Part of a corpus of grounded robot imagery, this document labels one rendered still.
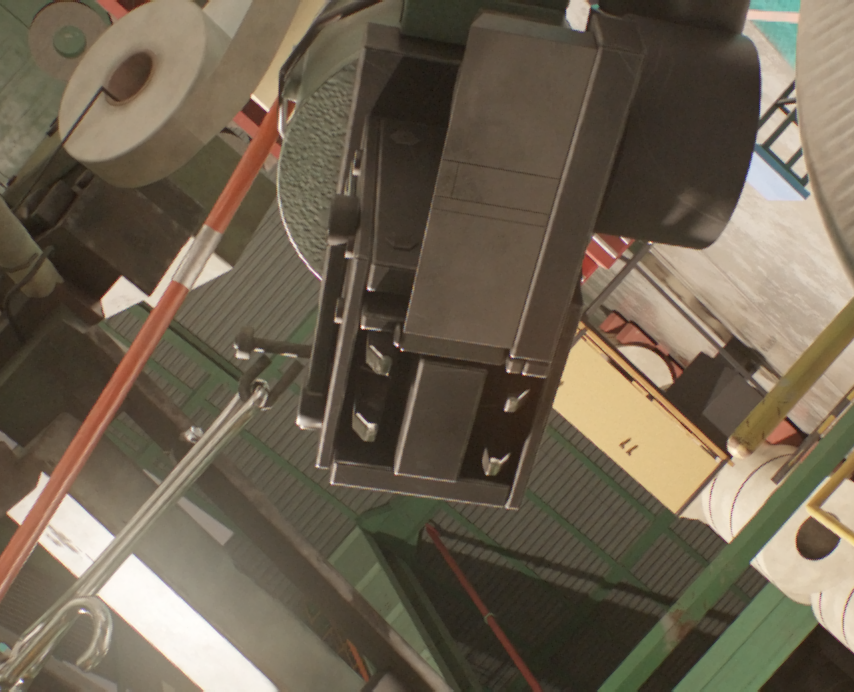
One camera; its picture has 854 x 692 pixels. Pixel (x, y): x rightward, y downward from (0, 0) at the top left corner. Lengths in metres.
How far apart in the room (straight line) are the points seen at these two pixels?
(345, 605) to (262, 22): 0.49
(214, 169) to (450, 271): 0.92
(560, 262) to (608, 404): 9.97
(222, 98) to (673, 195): 0.67
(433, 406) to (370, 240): 0.06
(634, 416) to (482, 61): 10.15
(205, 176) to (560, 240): 0.93
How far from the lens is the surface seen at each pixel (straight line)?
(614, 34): 0.40
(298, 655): 1.22
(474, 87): 0.39
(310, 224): 0.59
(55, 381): 1.15
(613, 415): 10.44
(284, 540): 1.14
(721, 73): 0.43
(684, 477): 10.92
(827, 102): 0.60
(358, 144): 0.54
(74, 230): 1.18
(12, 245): 1.11
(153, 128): 1.05
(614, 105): 0.40
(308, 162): 0.58
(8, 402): 1.16
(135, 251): 1.19
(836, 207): 0.54
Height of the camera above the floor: 1.43
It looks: 2 degrees up
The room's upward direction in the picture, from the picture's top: 139 degrees counter-clockwise
